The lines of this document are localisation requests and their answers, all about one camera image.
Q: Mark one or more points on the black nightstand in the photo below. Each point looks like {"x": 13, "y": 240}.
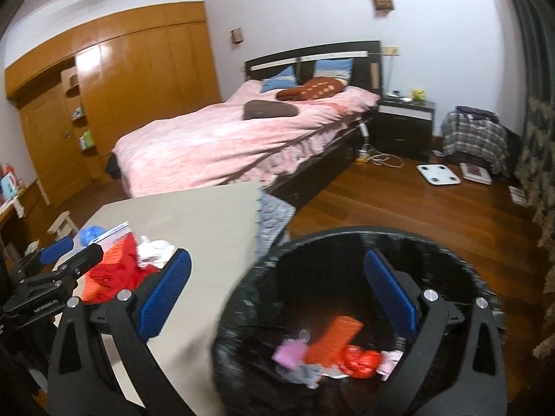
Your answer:
{"x": 405, "y": 129}

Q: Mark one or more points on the red cloth bag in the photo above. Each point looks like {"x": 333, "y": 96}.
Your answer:
{"x": 119, "y": 270}

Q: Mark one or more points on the plaid cloth covered chair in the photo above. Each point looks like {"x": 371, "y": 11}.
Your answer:
{"x": 476, "y": 132}

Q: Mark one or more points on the black lined trash bin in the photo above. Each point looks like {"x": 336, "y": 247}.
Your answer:
{"x": 314, "y": 289}

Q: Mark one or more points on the right wall lamp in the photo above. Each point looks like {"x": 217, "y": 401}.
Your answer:
{"x": 383, "y": 6}

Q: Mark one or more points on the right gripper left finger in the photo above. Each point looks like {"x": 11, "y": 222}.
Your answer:
{"x": 81, "y": 379}

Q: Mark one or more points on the blue plastic bag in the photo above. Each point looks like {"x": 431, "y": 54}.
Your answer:
{"x": 89, "y": 233}

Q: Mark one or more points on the grey quilted cloth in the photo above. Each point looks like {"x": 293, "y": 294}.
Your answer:
{"x": 274, "y": 216}

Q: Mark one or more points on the right blue patterned pillow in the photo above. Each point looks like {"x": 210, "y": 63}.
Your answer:
{"x": 340, "y": 69}

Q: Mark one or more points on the yellow plush toy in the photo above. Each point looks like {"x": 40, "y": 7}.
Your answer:
{"x": 418, "y": 94}

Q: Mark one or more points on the left wall lamp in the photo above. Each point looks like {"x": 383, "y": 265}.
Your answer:
{"x": 236, "y": 36}

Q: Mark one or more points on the white small stool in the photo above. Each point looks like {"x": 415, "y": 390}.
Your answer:
{"x": 63, "y": 226}

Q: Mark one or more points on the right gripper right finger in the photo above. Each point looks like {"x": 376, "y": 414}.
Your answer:
{"x": 422, "y": 316}

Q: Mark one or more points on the left blue pillow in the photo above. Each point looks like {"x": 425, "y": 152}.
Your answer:
{"x": 283, "y": 80}

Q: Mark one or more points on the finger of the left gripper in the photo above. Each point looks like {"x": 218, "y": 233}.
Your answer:
{"x": 34, "y": 262}
{"x": 82, "y": 259}

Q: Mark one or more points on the bed with pink cover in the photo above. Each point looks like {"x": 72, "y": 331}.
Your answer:
{"x": 216, "y": 145}

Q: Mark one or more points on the white pink floor scale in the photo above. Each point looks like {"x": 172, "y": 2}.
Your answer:
{"x": 475, "y": 173}

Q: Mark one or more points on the white tissue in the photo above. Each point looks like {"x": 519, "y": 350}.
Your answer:
{"x": 153, "y": 253}

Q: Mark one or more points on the wall lamp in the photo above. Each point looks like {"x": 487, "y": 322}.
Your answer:
{"x": 236, "y": 36}
{"x": 383, "y": 6}

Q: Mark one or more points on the wooden wardrobe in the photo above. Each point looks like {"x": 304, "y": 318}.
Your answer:
{"x": 82, "y": 90}

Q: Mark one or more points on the pink small bag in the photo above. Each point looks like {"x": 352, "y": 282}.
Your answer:
{"x": 290, "y": 353}

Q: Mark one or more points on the white bathroom scale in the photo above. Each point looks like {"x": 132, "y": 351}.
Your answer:
{"x": 438, "y": 174}

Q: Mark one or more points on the brown cushion on bed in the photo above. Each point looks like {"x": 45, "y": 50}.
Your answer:
{"x": 259, "y": 109}

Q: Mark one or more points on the dark patterned curtain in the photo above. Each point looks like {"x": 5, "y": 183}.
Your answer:
{"x": 535, "y": 169}

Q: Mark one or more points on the red dotted pillow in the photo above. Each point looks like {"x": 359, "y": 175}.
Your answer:
{"x": 315, "y": 88}

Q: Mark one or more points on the wooden side desk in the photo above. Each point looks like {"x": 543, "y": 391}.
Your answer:
{"x": 20, "y": 227}

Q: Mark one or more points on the black bed headboard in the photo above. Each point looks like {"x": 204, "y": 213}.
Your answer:
{"x": 367, "y": 70}

